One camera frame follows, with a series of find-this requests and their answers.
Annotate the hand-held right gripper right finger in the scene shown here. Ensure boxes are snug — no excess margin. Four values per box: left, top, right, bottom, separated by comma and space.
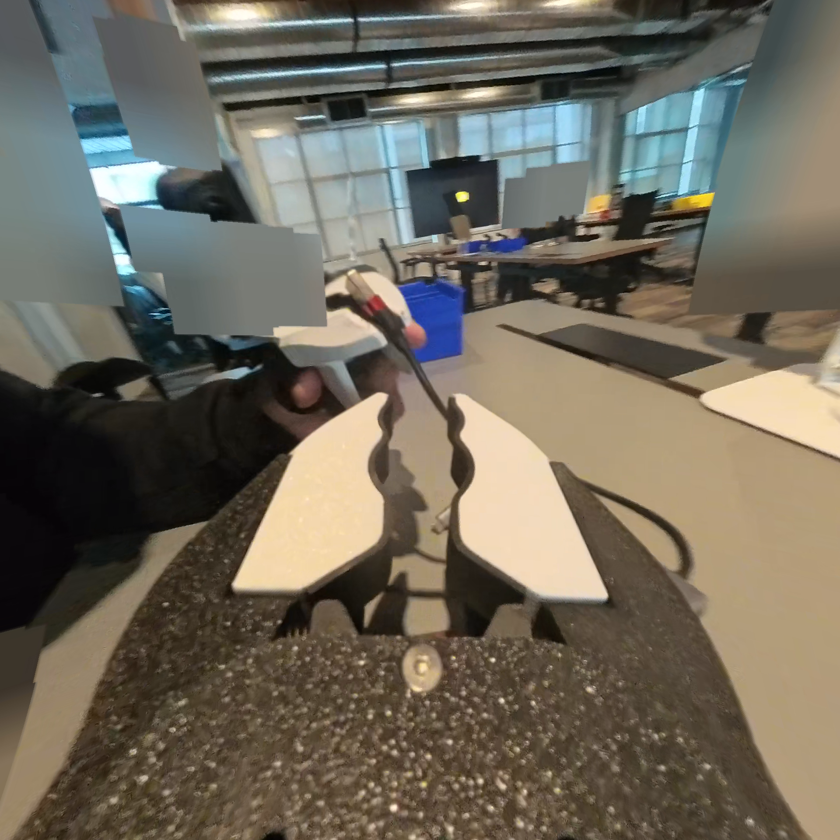
448, 392, 611, 626

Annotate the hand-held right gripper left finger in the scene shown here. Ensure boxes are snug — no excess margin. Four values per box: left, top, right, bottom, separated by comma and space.
231, 392, 404, 624

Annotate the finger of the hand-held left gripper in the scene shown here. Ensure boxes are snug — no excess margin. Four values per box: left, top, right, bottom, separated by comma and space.
272, 312, 389, 370
326, 268, 427, 350

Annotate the black usb cable red plug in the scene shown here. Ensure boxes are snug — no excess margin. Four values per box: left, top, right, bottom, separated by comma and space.
346, 268, 460, 422

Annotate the grey usb hub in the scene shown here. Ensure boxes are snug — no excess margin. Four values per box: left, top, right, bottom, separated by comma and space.
669, 570, 708, 615

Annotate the person's left forearm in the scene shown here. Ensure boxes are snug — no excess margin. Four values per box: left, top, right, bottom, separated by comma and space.
0, 357, 293, 631

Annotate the person's left hand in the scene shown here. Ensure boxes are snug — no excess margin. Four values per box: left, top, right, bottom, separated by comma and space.
261, 360, 406, 455

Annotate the blue plastic bin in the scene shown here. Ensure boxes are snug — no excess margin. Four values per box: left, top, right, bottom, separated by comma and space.
398, 279, 468, 363

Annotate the long wooden table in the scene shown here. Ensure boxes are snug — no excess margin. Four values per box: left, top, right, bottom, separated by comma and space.
407, 236, 674, 313

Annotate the black mat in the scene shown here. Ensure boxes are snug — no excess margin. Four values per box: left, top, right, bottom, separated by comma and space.
499, 322, 727, 396

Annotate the black office chair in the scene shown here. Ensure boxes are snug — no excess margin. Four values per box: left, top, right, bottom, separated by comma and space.
617, 192, 660, 242

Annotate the white flat board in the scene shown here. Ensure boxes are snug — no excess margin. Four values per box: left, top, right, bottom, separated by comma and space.
699, 363, 840, 460

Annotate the yellow storage bin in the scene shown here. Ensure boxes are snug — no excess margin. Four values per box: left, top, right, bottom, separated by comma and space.
586, 192, 716, 215

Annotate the black wall monitor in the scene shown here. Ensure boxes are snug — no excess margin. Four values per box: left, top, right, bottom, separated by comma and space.
406, 159, 501, 239

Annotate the black braided hub cable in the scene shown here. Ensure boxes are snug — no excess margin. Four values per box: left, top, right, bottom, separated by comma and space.
581, 479, 697, 581

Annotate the silver ventilation duct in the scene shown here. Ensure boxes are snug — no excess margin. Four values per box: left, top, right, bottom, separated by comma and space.
172, 3, 723, 51
200, 51, 631, 99

